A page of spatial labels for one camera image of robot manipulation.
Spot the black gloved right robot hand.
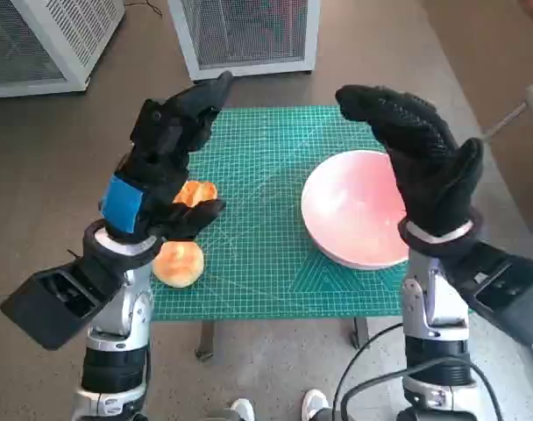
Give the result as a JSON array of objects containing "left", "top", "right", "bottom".
[{"left": 335, "top": 84, "right": 486, "bottom": 240}]

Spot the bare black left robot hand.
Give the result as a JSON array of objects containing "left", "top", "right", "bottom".
[{"left": 99, "top": 70, "right": 235, "bottom": 242}]

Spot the long braided toy bread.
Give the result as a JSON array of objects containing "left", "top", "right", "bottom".
[{"left": 172, "top": 180, "right": 218, "bottom": 208}]

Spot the pink bowl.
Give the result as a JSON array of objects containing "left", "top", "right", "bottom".
[{"left": 300, "top": 149, "right": 412, "bottom": 271}]

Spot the round toy bread bun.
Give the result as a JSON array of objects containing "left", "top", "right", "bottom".
[{"left": 152, "top": 239, "right": 205, "bottom": 289}]

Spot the green cutting mat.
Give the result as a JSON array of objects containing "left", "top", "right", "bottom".
[{"left": 150, "top": 103, "right": 473, "bottom": 324}]

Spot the white mesh front cabinet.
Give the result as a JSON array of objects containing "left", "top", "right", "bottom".
[{"left": 167, "top": 0, "right": 323, "bottom": 82}]

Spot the white perforated mesh cabinet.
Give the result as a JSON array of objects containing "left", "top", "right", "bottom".
[{"left": 0, "top": 0, "right": 127, "bottom": 100}]

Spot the black table leg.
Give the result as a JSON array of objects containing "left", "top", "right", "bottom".
[
  {"left": 195, "top": 321, "right": 217, "bottom": 361},
  {"left": 352, "top": 316, "right": 371, "bottom": 350}
]

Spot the black floor cable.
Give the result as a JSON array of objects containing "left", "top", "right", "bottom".
[{"left": 125, "top": 0, "right": 162, "bottom": 18}]

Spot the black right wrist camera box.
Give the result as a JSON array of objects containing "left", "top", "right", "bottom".
[{"left": 445, "top": 240, "right": 533, "bottom": 347}]

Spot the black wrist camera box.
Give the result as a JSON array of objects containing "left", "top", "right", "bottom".
[
  {"left": 445, "top": 240, "right": 533, "bottom": 347},
  {"left": 0, "top": 258, "right": 127, "bottom": 351}
]

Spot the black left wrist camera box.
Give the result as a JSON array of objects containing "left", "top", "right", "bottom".
[{"left": 0, "top": 258, "right": 127, "bottom": 351}]

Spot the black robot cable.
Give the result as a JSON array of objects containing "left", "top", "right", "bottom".
[
  {"left": 341, "top": 354, "right": 499, "bottom": 421},
  {"left": 334, "top": 322, "right": 406, "bottom": 421}
]

